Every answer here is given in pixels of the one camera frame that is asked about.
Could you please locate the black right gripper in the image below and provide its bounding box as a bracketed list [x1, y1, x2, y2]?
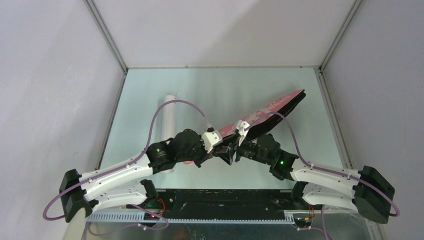
[213, 133, 272, 166]

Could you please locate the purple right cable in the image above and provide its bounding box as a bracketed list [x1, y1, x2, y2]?
[246, 111, 401, 240]

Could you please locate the aluminium front frame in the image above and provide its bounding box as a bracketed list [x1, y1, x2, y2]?
[76, 188, 375, 240]

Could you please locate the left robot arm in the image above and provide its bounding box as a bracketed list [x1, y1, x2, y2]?
[59, 129, 222, 223]

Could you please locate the pink sport racket bag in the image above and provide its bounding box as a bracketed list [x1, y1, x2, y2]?
[215, 89, 306, 148]

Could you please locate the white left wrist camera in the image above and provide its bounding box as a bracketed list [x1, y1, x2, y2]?
[201, 130, 223, 154]

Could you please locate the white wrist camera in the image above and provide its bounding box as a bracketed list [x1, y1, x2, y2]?
[234, 119, 251, 147]
[201, 130, 223, 154]

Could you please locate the white shuttlecock tube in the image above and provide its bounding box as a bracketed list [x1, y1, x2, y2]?
[161, 102, 177, 141]

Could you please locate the purple cable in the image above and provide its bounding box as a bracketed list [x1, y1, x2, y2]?
[42, 99, 215, 237]
[246, 111, 401, 240]

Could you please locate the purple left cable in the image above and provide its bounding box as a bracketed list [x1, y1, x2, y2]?
[42, 99, 215, 237]

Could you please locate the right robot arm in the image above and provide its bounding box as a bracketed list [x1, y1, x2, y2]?
[204, 134, 395, 224]

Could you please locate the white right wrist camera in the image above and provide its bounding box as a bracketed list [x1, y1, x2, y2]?
[234, 119, 251, 147]

